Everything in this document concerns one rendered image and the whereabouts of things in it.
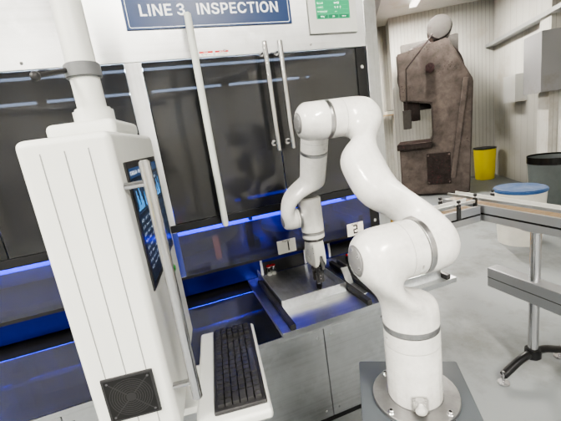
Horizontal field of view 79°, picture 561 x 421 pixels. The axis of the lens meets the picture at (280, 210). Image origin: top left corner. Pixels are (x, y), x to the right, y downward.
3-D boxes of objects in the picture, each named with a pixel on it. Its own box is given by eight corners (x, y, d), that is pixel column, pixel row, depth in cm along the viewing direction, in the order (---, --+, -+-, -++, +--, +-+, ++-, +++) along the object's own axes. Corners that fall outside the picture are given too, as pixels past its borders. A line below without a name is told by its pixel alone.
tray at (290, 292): (258, 277, 154) (256, 270, 153) (310, 263, 161) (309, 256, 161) (283, 310, 122) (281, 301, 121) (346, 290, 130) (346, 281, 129)
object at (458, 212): (381, 250, 175) (379, 220, 172) (365, 242, 190) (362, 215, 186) (482, 221, 195) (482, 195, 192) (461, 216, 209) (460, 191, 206)
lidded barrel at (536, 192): (529, 231, 392) (530, 180, 379) (558, 246, 345) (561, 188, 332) (484, 235, 399) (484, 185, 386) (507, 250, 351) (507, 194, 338)
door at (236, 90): (175, 224, 132) (141, 63, 119) (287, 200, 146) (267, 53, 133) (175, 224, 131) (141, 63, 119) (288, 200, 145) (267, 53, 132)
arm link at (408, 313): (453, 331, 71) (450, 220, 66) (375, 357, 67) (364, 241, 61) (416, 305, 82) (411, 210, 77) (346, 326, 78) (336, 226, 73)
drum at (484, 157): (500, 179, 683) (500, 146, 669) (477, 180, 691) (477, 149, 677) (492, 175, 721) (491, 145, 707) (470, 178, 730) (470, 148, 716)
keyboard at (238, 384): (214, 334, 127) (212, 328, 126) (250, 325, 129) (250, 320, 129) (214, 417, 88) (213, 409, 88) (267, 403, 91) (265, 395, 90)
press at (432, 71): (391, 203, 614) (378, 21, 548) (383, 189, 745) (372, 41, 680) (487, 194, 581) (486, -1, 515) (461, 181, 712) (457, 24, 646)
